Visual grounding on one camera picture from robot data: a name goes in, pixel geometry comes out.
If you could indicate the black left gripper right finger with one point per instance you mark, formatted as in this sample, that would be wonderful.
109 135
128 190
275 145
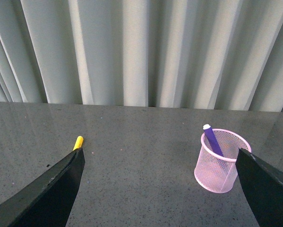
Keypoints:
262 185

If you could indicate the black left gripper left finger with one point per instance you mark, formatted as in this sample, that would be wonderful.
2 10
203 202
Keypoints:
48 200

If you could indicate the purple marker pen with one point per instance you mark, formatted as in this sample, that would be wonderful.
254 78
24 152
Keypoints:
212 140

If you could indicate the pink mesh pen cup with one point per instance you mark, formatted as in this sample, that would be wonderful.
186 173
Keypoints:
218 173

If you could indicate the yellow marker pen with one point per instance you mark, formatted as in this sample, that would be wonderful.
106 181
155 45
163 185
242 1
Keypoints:
78 143

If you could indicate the grey pleated curtain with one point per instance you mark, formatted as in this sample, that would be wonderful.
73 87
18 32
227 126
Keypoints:
199 54

